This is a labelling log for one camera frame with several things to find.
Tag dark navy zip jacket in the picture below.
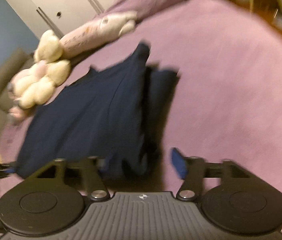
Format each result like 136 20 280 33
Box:
16 43 178 179

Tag pink plush with grey feet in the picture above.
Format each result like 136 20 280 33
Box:
7 82 33 125

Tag yellow flower plush cushion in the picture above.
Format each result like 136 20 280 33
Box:
8 30 71 109

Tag white wardrobe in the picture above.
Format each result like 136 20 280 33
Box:
6 0 115 37

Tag purple bed sheet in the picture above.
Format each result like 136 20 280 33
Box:
2 0 282 239

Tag pink long bunny plush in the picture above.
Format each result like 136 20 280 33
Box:
60 11 137 59

